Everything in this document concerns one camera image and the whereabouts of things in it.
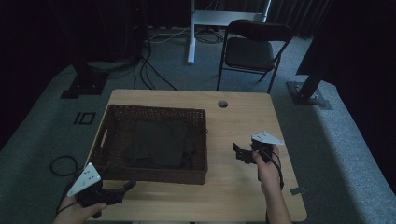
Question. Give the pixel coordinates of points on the black stand with base plate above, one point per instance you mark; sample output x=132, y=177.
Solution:
x=85, y=84

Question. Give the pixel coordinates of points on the dark cloth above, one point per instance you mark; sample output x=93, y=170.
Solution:
x=160, y=143

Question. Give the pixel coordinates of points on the dark curtain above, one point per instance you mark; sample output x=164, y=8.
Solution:
x=299, y=14

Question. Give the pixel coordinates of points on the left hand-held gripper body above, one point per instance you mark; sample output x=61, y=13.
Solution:
x=85, y=180

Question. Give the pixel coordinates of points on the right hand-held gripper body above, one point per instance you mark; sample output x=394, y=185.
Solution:
x=266, y=138

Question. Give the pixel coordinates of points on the black slanted stand with base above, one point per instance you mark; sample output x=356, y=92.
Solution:
x=306, y=95

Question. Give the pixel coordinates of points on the brown wicker basket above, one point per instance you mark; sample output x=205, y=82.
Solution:
x=118, y=140

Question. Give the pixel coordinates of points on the white metal desk frame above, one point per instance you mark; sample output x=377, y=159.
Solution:
x=218, y=17

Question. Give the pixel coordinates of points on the grey tape piece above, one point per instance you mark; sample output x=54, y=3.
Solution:
x=298, y=190

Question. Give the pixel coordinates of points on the black folding chair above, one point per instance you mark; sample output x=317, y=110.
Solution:
x=249, y=53

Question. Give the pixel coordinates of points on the person's left hand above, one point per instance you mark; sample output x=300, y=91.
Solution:
x=71, y=211

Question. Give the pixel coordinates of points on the person's right hand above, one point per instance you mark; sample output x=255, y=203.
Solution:
x=269, y=174

